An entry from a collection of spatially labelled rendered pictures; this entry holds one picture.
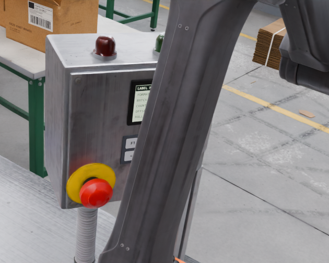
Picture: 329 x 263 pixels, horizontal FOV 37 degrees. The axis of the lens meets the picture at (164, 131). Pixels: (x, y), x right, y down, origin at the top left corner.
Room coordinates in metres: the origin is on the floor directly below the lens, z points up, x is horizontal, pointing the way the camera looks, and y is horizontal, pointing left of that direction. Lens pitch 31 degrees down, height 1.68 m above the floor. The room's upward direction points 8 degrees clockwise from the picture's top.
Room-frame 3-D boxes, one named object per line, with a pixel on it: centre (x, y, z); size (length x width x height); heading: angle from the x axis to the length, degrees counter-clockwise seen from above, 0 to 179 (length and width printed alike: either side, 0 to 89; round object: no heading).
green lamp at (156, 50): (0.52, 0.01, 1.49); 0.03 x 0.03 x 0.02
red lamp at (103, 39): (0.49, 0.08, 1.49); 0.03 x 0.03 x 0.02
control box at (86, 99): (0.53, 0.05, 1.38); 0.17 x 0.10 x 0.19; 118
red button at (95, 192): (0.45, 0.07, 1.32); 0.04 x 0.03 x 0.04; 118
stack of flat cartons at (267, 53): (4.47, -1.12, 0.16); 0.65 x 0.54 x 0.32; 61
